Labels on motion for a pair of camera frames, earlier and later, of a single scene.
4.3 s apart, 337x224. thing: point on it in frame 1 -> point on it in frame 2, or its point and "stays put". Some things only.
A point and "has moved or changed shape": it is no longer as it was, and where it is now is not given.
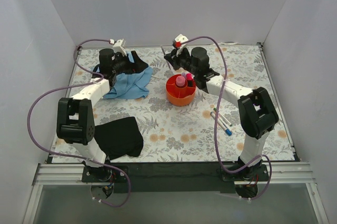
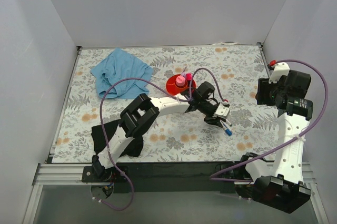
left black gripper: (130, 62) -> (214, 116)
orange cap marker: (226, 125) has moved or changed shape
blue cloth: (130, 85) stays put
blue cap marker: (227, 131) stays put
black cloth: (120, 138) stays put
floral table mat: (181, 122) stays put
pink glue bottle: (180, 81) stays put
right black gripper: (174, 60) -> (262, 91)
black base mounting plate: (176, 177) stays put
